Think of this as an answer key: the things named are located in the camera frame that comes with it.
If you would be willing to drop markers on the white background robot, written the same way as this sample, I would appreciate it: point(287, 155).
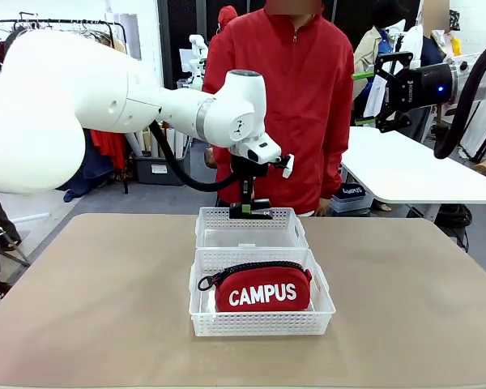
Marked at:
point(196, 52)

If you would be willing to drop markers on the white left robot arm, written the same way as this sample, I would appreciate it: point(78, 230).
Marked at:
point(44, 101)

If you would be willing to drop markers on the black clothes rack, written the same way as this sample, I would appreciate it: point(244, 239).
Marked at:
point(123, 36)

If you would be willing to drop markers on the person's left hand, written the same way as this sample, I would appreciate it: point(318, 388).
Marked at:
point(323, 206)

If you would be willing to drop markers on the grey storage bin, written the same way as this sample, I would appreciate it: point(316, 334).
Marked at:
point(154, 168)

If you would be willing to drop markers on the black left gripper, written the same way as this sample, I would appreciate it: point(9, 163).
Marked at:
point(247, 168)

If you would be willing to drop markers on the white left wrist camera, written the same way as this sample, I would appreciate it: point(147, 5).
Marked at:
point(288, 165)

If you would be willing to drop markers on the red hanging garment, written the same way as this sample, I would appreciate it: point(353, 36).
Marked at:
point(105, 150)

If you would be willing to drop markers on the white background table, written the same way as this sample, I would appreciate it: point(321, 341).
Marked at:
point(409, 170)

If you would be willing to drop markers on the person in red jacket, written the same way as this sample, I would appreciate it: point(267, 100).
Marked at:
point(303, 81)

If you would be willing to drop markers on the dark blue garment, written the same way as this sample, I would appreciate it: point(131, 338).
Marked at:
point(93, 174)

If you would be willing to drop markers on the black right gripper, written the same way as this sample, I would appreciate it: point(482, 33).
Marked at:
point(425, 87)

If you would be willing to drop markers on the person's left forearm red sleeve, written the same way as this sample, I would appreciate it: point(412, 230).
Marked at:
point(334, 162)

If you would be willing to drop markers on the black bag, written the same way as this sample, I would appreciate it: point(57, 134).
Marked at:
point(453, 215)

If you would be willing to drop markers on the white perforated plastic basket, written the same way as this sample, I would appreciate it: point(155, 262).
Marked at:
point(210, 227)
point(263, 324)

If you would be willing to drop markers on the background person blurred face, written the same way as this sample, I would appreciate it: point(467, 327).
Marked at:
point(433, 48)

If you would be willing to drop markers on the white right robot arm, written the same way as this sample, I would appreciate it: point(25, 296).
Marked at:
point(463, 81)

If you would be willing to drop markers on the red campus zipper pouch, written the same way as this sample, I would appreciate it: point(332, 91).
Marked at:
point(263, 291)

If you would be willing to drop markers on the navy campus pouch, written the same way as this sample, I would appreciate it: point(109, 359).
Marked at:
point(350, 190)

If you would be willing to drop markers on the red hood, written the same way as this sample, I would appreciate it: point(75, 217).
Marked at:
point(227, 16)

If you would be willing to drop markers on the white paper roll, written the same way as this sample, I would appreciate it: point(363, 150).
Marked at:
point(171, 139)
point(134, 144)

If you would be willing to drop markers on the person's right forearm red sleeve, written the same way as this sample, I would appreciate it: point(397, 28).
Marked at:
point(222, 162)

